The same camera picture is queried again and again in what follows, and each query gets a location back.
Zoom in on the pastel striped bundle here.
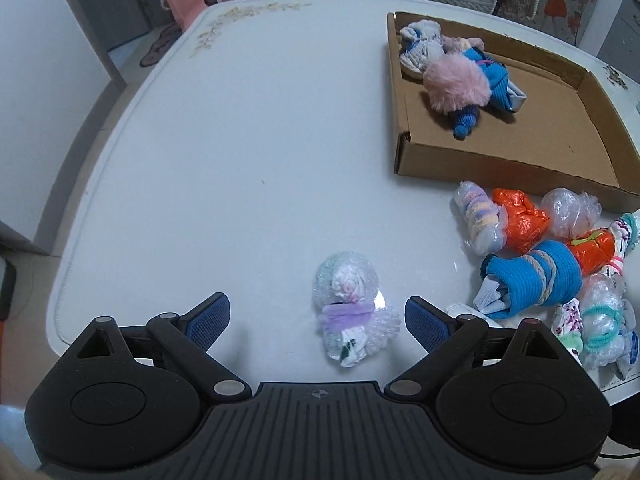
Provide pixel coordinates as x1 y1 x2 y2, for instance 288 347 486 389
453 181 509 255

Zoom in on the bubble wrap bundle teal tie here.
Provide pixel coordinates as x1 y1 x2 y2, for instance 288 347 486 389
575 274 640 380

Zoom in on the blue grey sock bundle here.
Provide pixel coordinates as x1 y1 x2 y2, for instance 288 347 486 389
462 47 529 114

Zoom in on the white patterned sock pink tie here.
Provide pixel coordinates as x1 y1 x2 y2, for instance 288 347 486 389
600 212 640 282

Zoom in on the blue sock bundle with rope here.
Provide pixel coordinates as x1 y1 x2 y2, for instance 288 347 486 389
474 239 584 319

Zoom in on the orange plastic bag bundle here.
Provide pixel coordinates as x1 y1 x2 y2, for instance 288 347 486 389
492 187 551 255

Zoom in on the bubble wrap bundle purple band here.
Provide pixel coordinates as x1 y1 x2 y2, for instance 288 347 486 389
312 252 402 369

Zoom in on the pink fluffy pom-pom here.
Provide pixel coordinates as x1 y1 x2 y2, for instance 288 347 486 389
423 57 494 112

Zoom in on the brown floor mat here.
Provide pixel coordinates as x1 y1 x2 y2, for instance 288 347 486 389
139 23 182 68

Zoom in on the pale pink sock bundle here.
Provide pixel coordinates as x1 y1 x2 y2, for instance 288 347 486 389
442 36 486 55

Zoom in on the orange bundle with green tie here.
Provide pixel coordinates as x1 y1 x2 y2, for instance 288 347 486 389
566 229 619 277

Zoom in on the light grey sock bundle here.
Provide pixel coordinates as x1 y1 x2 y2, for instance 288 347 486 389
398 20 447 80

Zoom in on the shallow cardboard box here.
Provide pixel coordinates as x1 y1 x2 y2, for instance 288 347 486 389
386 11 640 202

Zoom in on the white cabinet with figure print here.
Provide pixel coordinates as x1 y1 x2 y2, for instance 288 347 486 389
530 0 640 77

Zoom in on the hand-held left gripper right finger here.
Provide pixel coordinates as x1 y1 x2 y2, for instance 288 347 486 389
384 296 572 397

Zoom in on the clear bubble wrap bundle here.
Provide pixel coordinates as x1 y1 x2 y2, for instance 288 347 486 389
539 187 601 239

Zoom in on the small blue sock bundle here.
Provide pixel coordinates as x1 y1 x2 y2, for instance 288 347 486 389
452 107 482 141

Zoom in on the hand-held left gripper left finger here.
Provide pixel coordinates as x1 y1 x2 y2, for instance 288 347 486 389
64 292 253 404

